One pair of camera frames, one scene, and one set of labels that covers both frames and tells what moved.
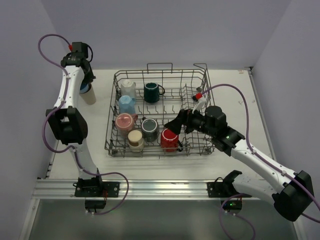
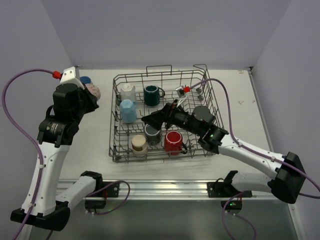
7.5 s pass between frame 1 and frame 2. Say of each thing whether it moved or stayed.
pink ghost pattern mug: moved
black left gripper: moved
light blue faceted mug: moved
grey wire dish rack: stayed
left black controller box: stayed
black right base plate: stayed
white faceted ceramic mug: moved
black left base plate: stayed
